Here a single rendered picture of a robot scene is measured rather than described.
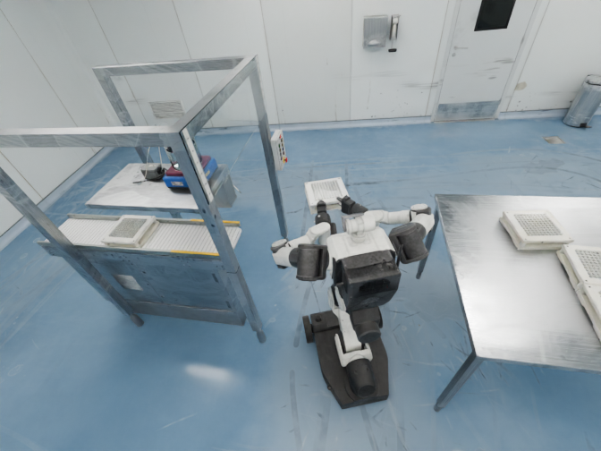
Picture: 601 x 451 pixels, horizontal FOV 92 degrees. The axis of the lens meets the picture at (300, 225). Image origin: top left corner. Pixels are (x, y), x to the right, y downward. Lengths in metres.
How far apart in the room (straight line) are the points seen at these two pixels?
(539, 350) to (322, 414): 1.30
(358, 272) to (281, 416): 1.38
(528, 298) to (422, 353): 0.95
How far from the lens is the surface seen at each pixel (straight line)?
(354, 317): 1.42
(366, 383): 1.93
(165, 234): 2.07
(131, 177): 1.85
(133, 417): 2.62
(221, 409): 2.38
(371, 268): 1.14
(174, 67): 2.27
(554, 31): 5.51
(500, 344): 1.57
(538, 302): 1.78
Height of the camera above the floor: 2.18
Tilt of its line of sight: 43 degrees down
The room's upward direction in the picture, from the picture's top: 8 degrees counter-clockwise
